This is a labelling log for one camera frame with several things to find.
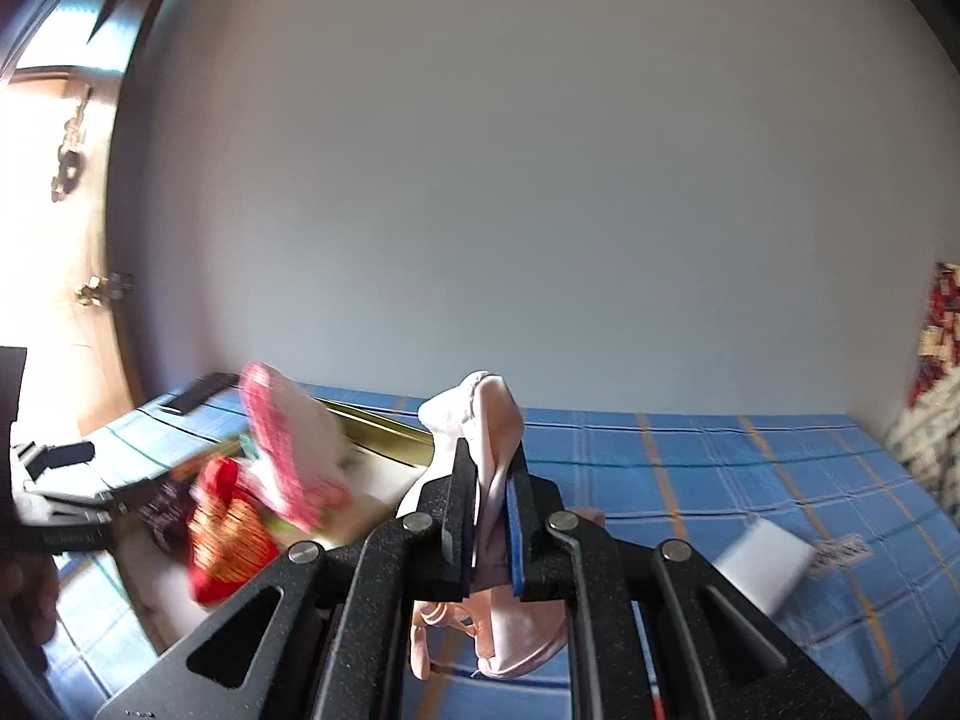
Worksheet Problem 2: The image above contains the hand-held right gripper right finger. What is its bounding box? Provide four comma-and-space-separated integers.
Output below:
507, 457, 871, 720

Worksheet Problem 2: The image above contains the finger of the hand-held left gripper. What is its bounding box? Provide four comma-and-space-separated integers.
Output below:
112, 476, 202, 565

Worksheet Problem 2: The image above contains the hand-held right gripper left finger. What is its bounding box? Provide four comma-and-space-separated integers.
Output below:
94, 441, 478, 720

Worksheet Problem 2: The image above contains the red gold drawstring pouch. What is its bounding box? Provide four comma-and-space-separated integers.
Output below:
184, 456, 280, 607

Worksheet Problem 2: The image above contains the light pink garment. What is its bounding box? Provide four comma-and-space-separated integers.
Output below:
409, 371, 572, 682

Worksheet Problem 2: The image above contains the gold metal tin box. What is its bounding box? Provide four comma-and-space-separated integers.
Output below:
135, 399, 437, 653

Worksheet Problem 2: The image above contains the pink crocheted hat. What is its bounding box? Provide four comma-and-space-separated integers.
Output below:
238, 361, 355, 532

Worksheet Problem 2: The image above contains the black remote control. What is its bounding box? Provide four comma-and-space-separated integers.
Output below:
156, 373, 235, 416

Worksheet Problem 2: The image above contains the wooden door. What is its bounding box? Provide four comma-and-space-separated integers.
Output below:
0, 0, 190, 436

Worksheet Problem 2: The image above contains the blue plaid bed sheet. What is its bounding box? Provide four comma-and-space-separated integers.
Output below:
45, 379, 960, 720

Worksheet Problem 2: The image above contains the white foam block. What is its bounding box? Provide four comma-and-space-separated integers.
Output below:
711, 516, 816, 617

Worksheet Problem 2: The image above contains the hanging door ornament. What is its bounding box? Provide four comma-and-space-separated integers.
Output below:
49, 88, 95, 203

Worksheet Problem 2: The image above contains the white plaid quilt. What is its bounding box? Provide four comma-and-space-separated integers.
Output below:
883, 366, 960, 497

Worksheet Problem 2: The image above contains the red plaid printed cloth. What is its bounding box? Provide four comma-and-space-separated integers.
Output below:
906, 261, 960, 407

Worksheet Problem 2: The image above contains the brass door handle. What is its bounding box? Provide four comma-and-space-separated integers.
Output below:
75, 271, 134, 307

